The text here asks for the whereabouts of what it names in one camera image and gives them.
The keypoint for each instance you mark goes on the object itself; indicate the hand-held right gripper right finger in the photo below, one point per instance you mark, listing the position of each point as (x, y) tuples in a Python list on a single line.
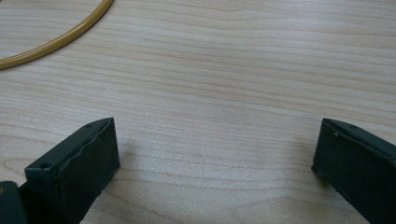
[(358, 168)]

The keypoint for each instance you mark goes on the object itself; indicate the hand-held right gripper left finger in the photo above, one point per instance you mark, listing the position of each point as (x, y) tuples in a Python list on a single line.
[(84, 168)]

